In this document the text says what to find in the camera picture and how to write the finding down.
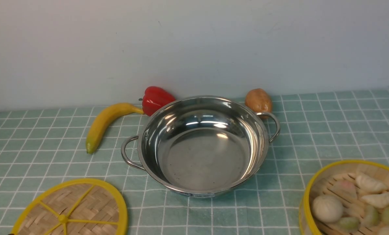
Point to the pink dumpling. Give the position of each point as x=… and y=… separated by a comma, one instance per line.
x=345, y=187

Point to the yellow rimmed bamboo steamer lid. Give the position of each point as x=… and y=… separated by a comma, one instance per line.
x=77, y=207

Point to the brown potato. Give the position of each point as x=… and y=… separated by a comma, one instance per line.
x=259, y=101

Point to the yellow banana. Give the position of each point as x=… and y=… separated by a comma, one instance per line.
x=103, y=120

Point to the stainless steel pot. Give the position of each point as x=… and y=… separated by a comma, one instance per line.
x=202, y=146

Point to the yellow rimmed bamboo steamer basket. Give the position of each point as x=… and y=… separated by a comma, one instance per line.
x=321, y=184

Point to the red bell pepper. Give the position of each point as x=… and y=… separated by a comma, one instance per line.
x=155, y=98

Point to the white dumpling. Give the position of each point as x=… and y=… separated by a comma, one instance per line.
x=379, y=201
x=370, y=184

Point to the green checkered tablecloth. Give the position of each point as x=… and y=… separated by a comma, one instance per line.
x=44, y=147

